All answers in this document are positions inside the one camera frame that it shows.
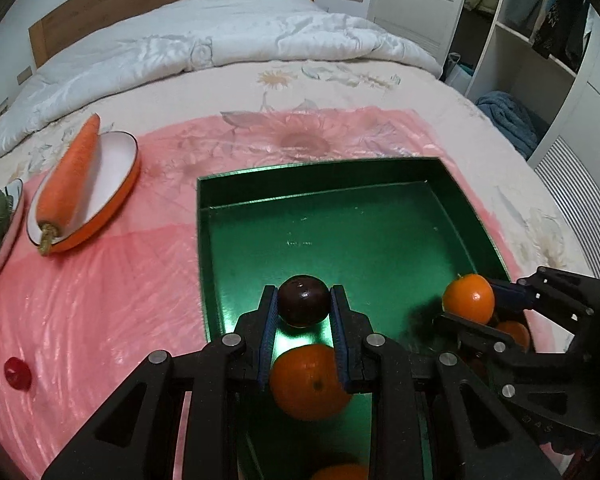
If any pink plastic sheet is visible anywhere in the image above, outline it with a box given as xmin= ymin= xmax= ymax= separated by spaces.
xmin=0 ymin=106 xmax=566 ymax=480

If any white radiator cover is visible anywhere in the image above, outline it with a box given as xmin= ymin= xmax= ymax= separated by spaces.
xmin=530 ymin=126 xmax=600 ymax=278

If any orange at box bottom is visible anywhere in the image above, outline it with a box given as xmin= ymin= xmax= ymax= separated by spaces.
xmin=311 ymin=464 xmax=368 ymax=480

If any orange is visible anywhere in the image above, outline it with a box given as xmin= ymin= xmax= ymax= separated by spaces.
xmin=496 ymin=321 xmax=531 ymax=352
xmin=442 ymin=274 xmax=495 ymax=324
xmin=311 ymin=464 xmax=368 ymax=480
xmin=268 ymin=344 xmax=352 ymax=422

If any white duvet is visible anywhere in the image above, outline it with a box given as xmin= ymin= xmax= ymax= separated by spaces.
xmin=0 ymin=0 xmax=442 ymax=158

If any orange in box corner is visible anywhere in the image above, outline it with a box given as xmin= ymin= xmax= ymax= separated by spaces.
xmin=496 ymin=321 xmax=531 ymax=352

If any dark purple plum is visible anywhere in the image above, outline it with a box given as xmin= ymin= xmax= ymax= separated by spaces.
xmin=277 ymin=274 xmax=332 ymax=328

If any green box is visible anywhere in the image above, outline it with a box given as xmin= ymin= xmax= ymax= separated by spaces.
xmin=198 ymin=157 xmax=510 ymax=479

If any orange white bowl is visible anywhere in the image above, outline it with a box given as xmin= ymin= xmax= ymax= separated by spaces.
xmin=27 ymin=131 xmax=140 ymax=256

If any blue folded blanket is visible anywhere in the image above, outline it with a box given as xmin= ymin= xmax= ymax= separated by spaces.
xmin=476 ymin=91 xmax=550 ymax=160

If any floral bed sheet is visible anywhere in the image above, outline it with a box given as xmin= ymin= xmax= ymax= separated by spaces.
xmin=0 ymin=61 xmax=591 ymax=277

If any white wardrobe shelving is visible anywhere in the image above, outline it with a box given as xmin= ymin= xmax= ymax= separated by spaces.
xmin=442 ymin=0 xmax=600 ymax=162

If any orange carrot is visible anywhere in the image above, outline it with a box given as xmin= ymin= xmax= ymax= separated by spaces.
xmin=35 ymin=114 xmax=100 ymax=256

